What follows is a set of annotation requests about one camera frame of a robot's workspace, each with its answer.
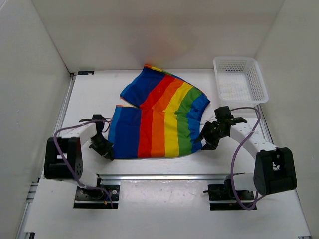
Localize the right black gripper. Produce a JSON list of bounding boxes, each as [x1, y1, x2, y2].
[[193, 121, 227, 151]]

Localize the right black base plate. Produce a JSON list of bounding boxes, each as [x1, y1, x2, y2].
[[203, 184, 255, 211]]

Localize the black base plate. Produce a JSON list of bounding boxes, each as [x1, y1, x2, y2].
[[203, 184, 255, 211], [73, 184, 120, 209]]

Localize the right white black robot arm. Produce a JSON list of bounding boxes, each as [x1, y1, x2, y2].
[[196, 106, 297, 199]]

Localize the rainbow striped shorts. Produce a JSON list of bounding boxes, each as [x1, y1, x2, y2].
[[108, 65, 210, 159]]

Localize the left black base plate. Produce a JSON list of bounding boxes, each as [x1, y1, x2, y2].
[[73, 184, 120, 209]]

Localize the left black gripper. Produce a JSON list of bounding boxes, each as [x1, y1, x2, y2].
[[89, 134, 114, 160]]

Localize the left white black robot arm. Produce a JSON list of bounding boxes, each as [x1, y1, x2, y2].
[[44, 114, 114, 199]]

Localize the aluminium rail frame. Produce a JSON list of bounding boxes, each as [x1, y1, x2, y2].
[[14, 72, 312, 239]]

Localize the small dark label sticker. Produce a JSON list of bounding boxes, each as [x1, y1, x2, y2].
[[77, 71, 95, 75]]

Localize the white plastic mesh basket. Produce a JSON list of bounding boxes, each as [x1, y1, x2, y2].
[[213, 56, 269, 108]]

